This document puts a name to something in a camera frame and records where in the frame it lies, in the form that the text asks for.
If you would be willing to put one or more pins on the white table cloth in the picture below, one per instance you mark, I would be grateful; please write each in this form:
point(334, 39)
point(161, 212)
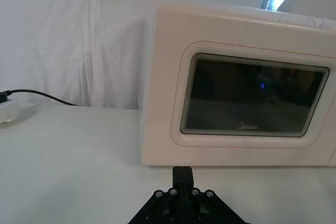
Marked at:
point(65, 51)

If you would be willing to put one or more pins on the white power strip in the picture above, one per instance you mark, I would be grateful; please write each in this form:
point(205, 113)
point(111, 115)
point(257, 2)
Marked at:
point(8, 111)

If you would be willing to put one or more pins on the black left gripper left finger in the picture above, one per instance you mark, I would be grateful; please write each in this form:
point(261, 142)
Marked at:
point(178, 179)

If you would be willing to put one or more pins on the cream microwave oven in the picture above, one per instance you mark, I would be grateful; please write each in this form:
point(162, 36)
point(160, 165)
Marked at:
point(168, 77)

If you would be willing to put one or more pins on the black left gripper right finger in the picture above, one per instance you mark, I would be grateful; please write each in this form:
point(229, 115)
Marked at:
point(188, 179)

